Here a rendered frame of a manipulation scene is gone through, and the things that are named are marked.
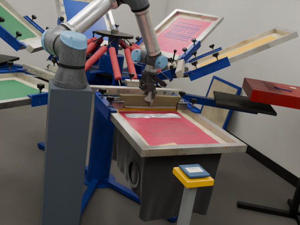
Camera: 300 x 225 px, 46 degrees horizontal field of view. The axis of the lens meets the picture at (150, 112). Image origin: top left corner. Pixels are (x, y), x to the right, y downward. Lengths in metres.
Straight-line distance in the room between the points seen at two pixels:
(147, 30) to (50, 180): 0.87
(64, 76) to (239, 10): 3.55
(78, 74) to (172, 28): 2.34
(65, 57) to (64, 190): 0.63
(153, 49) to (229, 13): 3.19
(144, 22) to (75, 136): 0.66
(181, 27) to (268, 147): 1.68
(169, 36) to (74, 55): 2.22
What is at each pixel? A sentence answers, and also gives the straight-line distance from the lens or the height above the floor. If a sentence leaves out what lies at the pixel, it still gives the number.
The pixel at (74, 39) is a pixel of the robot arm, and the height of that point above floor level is 1.41.
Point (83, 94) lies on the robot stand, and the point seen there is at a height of 1.18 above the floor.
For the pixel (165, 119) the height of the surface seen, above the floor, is 0.95.
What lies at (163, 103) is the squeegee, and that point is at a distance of 2.21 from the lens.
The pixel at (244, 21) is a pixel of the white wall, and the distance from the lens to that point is 4.72.
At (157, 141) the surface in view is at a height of 0.95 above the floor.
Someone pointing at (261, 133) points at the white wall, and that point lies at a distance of 4.34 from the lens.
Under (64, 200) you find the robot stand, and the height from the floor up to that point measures 0.65.
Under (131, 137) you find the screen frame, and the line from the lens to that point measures 1.68.
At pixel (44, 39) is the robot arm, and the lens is 1.71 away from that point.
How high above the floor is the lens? 1.62
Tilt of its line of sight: 18 degrees down
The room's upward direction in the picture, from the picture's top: 9 degrees clockwise
